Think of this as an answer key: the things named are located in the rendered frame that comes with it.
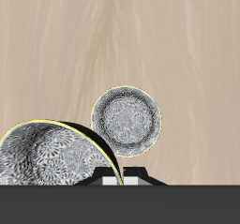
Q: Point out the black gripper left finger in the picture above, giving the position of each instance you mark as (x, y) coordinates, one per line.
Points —
(108, 173)

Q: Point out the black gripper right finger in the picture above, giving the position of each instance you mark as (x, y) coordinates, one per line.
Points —
(137, 173)

